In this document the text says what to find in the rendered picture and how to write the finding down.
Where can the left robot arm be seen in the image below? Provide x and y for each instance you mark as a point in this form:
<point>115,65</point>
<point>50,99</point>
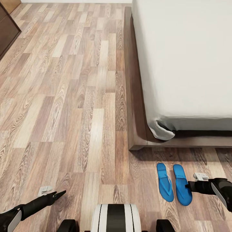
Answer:
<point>10,218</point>

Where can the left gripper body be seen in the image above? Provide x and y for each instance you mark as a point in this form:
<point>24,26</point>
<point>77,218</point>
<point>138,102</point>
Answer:
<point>42,202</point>

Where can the bed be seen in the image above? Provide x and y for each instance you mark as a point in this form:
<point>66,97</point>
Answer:
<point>178,71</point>

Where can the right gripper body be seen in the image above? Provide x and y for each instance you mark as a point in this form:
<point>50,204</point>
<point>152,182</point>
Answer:
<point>197,186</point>

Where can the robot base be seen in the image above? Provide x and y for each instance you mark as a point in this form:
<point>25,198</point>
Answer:
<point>163,225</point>

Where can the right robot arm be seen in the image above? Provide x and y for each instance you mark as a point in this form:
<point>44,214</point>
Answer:
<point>217,186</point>

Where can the sandal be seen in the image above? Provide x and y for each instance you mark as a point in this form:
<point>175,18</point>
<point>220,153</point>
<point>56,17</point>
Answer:
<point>165,185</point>
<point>184,194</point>

